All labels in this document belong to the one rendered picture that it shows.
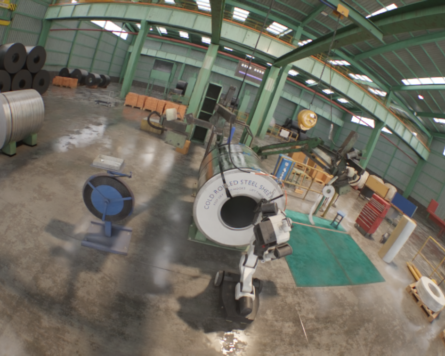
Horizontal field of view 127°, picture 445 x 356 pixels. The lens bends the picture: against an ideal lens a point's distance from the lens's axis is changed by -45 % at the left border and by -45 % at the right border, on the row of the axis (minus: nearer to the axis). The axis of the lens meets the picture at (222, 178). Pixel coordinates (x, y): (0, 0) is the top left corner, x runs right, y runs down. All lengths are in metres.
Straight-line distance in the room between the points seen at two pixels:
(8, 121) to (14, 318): 3.65
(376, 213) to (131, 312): 6.46
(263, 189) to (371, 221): 4.92
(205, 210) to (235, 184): 0.50
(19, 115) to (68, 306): 3.95
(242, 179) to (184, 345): 1.90
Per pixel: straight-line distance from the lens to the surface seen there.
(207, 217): 2.57
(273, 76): 7.05
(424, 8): 2.84
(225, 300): 2.30
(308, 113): 2.18
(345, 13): 2.70
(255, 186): 2.40
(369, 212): 6.87
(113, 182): 2.24
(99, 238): 2.81
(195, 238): 3.04
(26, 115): 5.21
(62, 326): 2.21
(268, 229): 1.82
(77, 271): 2.50
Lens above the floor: 1.99
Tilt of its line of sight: 21 degrees down
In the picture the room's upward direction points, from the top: 20 degrees clockwise
